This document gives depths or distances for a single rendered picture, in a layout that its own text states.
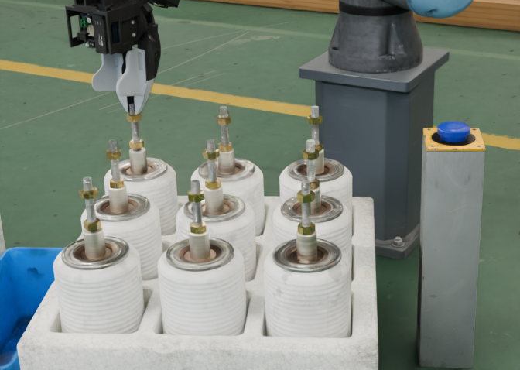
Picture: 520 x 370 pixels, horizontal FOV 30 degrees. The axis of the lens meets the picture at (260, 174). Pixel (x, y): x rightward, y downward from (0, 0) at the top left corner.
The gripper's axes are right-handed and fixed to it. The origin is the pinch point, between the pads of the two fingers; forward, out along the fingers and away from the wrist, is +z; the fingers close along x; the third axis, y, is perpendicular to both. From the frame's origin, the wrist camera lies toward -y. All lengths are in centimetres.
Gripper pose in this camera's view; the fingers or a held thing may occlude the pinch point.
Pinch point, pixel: (136, 101)
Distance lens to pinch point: 128.1
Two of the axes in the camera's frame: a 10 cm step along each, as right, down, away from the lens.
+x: 8.1, 2.0, -5.5
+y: -5.8, 3.4, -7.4
